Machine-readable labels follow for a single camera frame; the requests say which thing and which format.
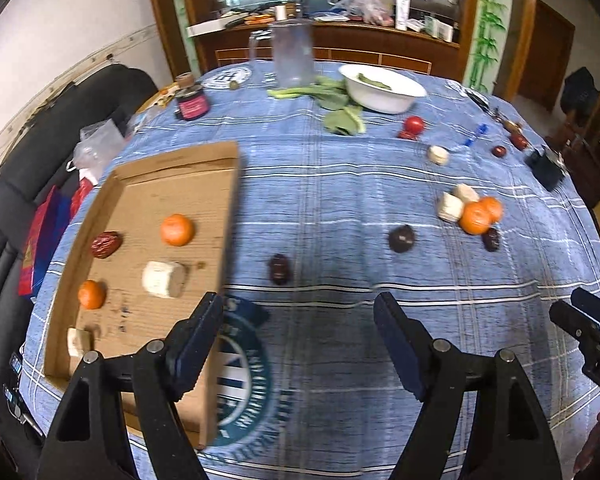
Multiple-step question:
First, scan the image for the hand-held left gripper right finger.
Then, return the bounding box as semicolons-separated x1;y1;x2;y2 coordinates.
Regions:
373;292;563;480

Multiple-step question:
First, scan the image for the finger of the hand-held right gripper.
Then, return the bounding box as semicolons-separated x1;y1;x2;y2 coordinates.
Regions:
550;301;600;356
570;287;600;336

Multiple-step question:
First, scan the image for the blue pen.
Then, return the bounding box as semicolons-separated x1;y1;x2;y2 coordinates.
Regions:
462;124;489;148

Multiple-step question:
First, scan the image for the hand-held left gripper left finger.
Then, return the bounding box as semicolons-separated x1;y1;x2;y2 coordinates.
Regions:
35;291;226;480

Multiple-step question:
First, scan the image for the red and blue bag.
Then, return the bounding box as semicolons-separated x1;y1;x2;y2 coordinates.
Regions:
17;180;93;298

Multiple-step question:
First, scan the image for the wooden counter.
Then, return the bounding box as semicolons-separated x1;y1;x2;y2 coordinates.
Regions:
187;20;461;76

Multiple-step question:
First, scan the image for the bamboo wall sticker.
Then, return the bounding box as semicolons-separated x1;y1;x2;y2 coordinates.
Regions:
467;0;511;93

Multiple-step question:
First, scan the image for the green vegetable leaf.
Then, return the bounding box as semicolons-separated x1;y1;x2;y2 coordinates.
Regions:
325;107;366;136
357;74;393;92

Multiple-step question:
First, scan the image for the green leafy vegetable stalk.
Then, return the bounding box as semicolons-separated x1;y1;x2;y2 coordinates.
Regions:
267;76;361;111

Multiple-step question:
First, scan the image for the dark jacket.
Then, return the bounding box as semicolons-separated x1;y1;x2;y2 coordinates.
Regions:
562;66;598;113

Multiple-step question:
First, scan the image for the large red date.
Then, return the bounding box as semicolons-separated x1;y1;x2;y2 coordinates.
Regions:
90;231;123;261

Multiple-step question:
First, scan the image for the black box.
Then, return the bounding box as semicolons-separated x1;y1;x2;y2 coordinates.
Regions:
525;145;568;192

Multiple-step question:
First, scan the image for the orange mandarin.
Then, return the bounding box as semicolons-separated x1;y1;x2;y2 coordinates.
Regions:
77;280;106;310
160;214;196;247
459;201;493;236
480;196;504;223

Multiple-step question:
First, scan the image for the white bowl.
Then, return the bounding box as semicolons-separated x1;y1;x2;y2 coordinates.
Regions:
338;63;427;114

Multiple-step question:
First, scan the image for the clear plastic pitcher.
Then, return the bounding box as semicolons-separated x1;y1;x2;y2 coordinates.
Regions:
248;19;315;90

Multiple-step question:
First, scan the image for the white flat box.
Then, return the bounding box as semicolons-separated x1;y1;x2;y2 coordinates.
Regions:
187;17;246;38

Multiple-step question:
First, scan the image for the blue plaid tablecloth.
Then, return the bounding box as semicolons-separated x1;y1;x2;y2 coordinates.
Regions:
22;60;600;480

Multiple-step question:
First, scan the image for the red jar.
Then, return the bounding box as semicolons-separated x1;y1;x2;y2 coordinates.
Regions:
175;85;211;121

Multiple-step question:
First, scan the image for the black device with blue lights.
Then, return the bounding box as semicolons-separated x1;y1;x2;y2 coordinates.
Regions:
2;350;31;421

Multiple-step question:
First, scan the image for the black sofa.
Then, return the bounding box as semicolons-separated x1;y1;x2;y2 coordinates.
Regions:
0;63;158;480

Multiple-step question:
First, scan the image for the dark purple plum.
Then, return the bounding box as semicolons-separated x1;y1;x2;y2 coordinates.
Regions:
388;225;416;254

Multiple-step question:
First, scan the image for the wooden chair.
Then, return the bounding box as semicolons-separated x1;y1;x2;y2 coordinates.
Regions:
560;90;600;211

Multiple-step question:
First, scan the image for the brown cardboard tray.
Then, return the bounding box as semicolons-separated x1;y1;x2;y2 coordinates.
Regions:
43;141;241;448

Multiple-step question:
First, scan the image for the brown wooden door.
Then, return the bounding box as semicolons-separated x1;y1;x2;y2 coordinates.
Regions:
517;0;576;113

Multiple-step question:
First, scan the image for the crumpled clear plastic bag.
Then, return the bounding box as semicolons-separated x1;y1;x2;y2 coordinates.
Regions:
72;120;131;186

